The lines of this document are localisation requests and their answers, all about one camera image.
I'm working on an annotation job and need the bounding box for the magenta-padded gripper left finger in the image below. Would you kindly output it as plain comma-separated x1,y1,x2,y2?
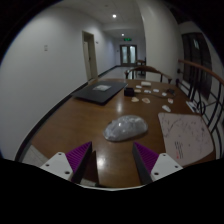
39,141,100,186

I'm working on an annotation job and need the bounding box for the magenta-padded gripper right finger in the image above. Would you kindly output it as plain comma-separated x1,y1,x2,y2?
131,141,184,185

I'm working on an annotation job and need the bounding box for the wood-topped black metal railing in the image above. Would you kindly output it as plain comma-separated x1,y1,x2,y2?
175,59,224,136

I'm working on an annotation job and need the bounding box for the small black box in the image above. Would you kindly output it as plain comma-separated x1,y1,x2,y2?
123,87,135,98

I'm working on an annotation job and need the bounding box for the black closed laptop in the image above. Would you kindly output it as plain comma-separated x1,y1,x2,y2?
70,80,128,105

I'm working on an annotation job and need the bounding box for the wooden armchair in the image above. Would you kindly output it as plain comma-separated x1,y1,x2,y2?
124,65,174,84

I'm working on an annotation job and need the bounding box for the dark framed window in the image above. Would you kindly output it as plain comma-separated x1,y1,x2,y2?
181,32,213,92

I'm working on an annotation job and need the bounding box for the glass double door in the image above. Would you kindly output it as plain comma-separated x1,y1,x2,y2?
119,44,138,67

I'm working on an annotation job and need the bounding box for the side door with frame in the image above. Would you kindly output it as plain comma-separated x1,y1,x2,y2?
81,30,99,82

